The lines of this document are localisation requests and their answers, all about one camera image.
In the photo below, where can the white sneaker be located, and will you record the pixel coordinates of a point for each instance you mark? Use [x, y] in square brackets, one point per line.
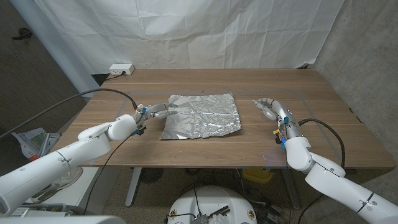
[59, 185]

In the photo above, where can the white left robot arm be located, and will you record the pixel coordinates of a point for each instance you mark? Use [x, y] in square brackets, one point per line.
[62, 158]

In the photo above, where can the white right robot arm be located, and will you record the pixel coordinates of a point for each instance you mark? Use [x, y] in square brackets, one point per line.
[329, 180]

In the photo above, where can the white table leg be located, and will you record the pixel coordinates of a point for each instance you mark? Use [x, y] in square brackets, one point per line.
[133, 186]

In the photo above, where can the pile of boxes and papers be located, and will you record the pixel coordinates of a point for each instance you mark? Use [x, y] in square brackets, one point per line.
[38, 140]

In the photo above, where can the white creased backdrop sheet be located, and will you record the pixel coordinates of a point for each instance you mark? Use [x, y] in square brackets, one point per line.
[192, 34]

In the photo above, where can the grey table leg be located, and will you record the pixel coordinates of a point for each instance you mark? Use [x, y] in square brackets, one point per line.
[290, 189]

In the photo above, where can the person in dark clothing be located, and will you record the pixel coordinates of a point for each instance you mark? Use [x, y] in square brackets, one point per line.
[12, 152]

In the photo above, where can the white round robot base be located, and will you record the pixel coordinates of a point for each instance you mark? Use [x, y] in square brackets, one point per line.
[214, 202]

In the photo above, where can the white power strip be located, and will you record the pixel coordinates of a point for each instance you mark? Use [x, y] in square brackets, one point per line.
[121, 69]

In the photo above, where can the crinkled aluminum foil sheet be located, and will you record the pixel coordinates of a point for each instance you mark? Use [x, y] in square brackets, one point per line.
[202, 116]

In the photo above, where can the yellow plastic container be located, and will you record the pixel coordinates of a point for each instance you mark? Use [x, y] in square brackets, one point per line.
[257, 175]

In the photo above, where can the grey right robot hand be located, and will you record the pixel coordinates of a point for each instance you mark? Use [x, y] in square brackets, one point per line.
[280, 112]

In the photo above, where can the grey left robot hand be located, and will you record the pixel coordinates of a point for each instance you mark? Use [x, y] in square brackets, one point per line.
[155, 110]

